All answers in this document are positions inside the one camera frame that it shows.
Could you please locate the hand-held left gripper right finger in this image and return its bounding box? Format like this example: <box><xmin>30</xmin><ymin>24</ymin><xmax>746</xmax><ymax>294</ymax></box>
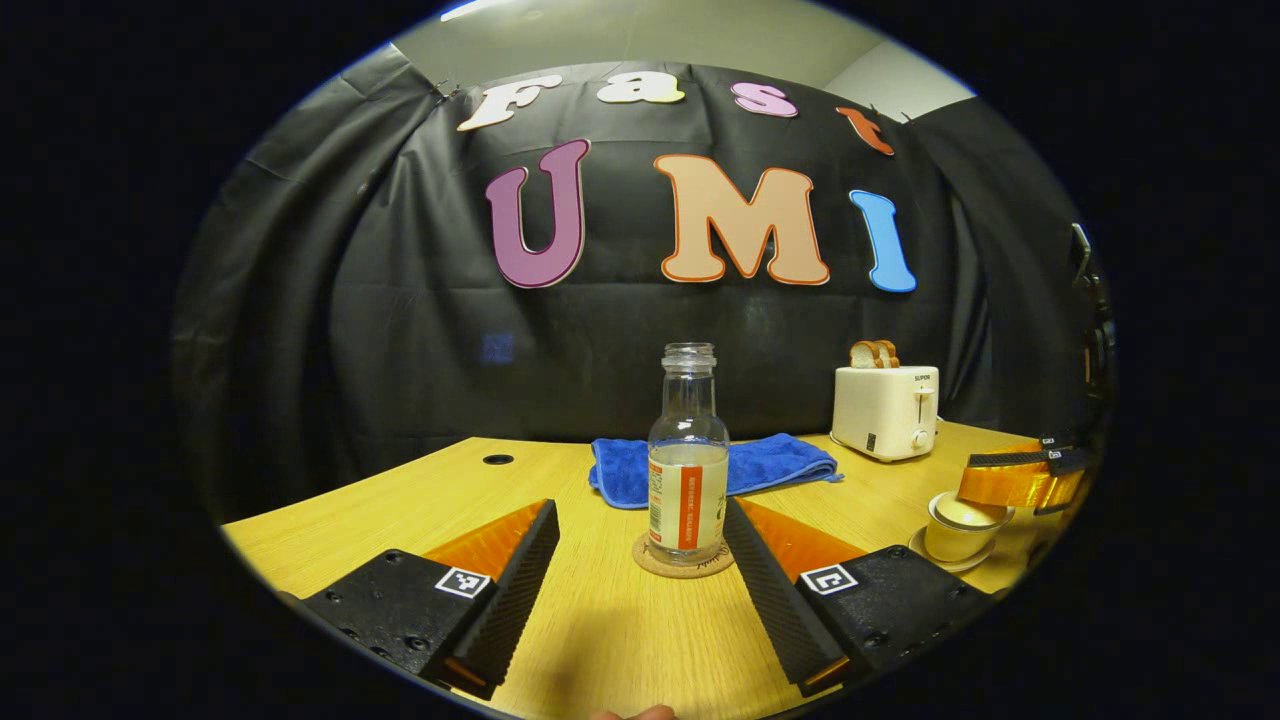
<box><xmin>723</xmin><ymin>496</ymin><xmax>999</xmax><ymax>700</ymax></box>

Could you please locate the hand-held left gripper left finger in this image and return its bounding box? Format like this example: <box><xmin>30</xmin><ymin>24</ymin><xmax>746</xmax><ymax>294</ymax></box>
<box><xmin>299</xmin><ymin>498</ymin><xmax>562</xmax><ymax>701</ymax></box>

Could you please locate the white teacup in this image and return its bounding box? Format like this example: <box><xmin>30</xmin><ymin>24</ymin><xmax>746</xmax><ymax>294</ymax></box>
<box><xmin>922</xmin><ymin>494</ymin><xmax>1017</xmax><ymax>564</ymax></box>

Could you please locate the round wooden coaster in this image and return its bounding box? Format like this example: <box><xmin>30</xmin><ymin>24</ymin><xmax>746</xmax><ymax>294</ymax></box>
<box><xmin>631</xmin><ymin>530</ymin><xmax>740</xmax><ymax>580</ymax></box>

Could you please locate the clear water bottle orange label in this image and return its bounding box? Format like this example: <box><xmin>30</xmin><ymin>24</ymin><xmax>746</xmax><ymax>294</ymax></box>
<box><xmin>647</xmin><ymin>342</ymin><xmax>731</xmax><ymax>568</ymax></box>

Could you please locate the white saucer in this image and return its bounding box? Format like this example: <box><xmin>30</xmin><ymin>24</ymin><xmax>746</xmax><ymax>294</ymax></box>
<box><xmin>907</xmin><ymin>526</ymin><xmax>999</xmax><ymax>575</ymax></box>

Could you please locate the blue towel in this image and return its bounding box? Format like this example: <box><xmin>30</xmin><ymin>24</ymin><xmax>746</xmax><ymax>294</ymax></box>
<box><xmin>587</xmin><ymin>432</ymin><xmax>843</xmax><ymax>511</ymax></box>

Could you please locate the white toaster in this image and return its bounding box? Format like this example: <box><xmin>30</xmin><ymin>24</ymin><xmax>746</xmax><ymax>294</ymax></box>
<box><xmin>829</xmin><ymin>364</ymin><xmax>941</xmax><ymax>464</ymax></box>

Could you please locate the black backdrop cloth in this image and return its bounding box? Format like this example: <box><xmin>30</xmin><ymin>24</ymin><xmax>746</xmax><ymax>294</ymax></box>
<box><xmin>172</xmin><ymin>45</ymin><xmax>1111</xmax><ymax>521</ymax></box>

